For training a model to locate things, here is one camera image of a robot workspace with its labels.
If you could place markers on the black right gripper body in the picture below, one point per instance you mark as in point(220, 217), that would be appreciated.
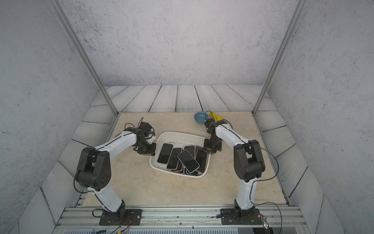
point(213, 144)

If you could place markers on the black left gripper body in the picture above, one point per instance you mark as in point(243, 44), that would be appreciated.
point(147, 148)

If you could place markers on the black phone pink case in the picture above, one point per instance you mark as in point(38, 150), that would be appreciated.
point(201, 157)

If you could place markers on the black phone cream case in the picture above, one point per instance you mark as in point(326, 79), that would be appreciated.
point(165, 153)

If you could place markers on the black phone green case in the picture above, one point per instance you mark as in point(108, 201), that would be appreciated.
point(188, 161)

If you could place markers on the white plastic storage box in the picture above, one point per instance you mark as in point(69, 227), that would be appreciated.
point(178, 140)

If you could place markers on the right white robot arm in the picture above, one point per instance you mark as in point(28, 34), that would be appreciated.
point(248, 160)

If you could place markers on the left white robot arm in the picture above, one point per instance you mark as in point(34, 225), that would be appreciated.
point(94, 167)

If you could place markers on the black phone lilac case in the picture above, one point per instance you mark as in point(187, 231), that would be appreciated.
point(190, 149)

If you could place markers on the black phone in box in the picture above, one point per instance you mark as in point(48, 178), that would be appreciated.
point(173, 160)

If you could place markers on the yellow banana toy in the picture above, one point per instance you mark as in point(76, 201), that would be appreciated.
point(215, 117)

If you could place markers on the blue ceramic bowl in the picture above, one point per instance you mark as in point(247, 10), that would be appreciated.
point(201, 117)

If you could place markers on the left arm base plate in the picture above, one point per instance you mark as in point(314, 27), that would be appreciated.
point(120, 218)

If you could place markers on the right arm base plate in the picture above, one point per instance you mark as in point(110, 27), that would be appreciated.
point(237, 216)

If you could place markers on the right aluminium frame post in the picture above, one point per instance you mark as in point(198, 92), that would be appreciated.
point(280, 53)

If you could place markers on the aluminium frame post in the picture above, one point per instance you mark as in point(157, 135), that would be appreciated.
point(280, 53)
point(63, 20)

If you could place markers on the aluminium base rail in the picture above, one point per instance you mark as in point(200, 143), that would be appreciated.
point(270, 219)

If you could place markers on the left aluminium frame post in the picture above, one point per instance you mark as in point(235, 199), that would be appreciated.
point(63, 20)

